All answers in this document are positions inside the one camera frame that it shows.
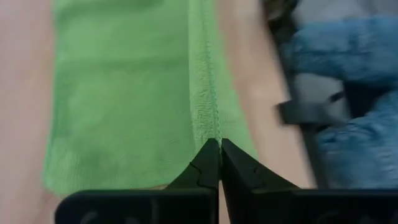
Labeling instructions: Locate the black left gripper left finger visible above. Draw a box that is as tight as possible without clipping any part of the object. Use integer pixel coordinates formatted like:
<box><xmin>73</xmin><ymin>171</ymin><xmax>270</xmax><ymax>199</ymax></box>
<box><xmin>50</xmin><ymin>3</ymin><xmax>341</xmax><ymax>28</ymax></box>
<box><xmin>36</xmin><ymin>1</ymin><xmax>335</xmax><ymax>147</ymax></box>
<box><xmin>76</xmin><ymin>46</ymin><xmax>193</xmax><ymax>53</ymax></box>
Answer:
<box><xmin>166</xmin><ymin>138</ymin><xmax>222</xmax><ymax>190</ymax></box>

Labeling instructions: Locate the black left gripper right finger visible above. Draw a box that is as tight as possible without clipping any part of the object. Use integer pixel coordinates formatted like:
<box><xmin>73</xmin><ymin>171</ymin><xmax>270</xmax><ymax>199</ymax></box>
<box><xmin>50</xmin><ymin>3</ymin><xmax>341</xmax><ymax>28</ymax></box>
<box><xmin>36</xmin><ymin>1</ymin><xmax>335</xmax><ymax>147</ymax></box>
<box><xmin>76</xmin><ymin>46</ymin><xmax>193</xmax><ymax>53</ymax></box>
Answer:
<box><xmin>221</xmin><ymin>138</ymin><xmax>301</xmax><ymax>191</ymax></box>

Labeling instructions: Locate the bright green microfiber towel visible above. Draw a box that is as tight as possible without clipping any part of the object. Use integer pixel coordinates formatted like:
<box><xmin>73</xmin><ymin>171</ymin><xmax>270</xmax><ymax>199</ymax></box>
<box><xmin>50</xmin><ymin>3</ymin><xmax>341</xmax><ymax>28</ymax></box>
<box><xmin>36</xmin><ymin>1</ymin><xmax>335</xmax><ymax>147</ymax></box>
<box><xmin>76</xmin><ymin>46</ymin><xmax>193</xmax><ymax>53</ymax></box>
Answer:
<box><xmin>42</xmin><ymin>0</ymin><xmax>259</xmax><ymax>195</ymax></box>

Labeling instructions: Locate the blue microfiber towel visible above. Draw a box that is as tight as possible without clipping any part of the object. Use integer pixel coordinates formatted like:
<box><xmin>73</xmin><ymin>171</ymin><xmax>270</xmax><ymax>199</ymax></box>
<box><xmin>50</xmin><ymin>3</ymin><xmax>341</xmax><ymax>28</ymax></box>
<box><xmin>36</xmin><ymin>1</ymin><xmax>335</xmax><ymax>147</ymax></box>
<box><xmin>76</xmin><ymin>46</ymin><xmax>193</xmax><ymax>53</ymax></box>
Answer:
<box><xmin>279</xmin><ymin>15</ymin><xmax>398</xmax><ymax>189</ymax></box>

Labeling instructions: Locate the grey metal mounting plate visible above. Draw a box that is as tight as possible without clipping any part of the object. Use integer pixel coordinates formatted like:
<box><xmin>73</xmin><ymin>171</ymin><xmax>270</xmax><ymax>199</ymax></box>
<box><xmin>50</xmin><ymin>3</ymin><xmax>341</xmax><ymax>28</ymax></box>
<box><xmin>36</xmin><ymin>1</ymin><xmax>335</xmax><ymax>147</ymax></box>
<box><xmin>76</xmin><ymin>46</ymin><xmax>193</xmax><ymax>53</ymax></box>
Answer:
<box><xmin>290</xmin><ymin>73</ymin><xmax>351</xmax><ymax>124</ymax></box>

